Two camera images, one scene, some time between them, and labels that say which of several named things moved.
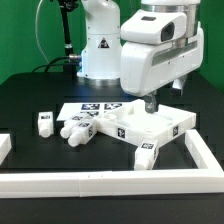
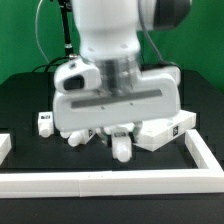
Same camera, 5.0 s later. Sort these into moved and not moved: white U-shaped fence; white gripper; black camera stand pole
Moved: white gripper
Not moved: white U-shaped fence; black camera stand pole
